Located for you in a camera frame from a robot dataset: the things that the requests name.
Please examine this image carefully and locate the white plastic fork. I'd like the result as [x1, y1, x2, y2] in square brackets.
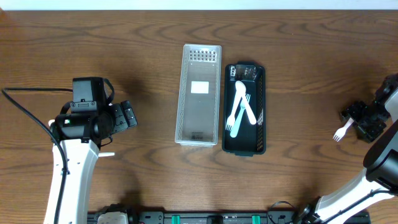
[226, 90, 241, 131]

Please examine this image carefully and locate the mint green plastic fork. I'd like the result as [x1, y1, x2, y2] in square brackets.
[230, 100, 246, 138]

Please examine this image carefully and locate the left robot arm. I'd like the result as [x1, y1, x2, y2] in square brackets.
[44, 97, 137, 223]

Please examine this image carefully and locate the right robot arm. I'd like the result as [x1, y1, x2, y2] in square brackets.
[293, 74, 397, 223]

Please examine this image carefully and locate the white plastic basket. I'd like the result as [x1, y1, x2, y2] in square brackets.
[175, 44, 222, 147]

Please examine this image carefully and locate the black plastic basket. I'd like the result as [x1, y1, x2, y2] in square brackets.
[222, 62, 266, 157]

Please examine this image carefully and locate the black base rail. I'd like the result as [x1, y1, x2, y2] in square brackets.
[87, 203, 371, 224]

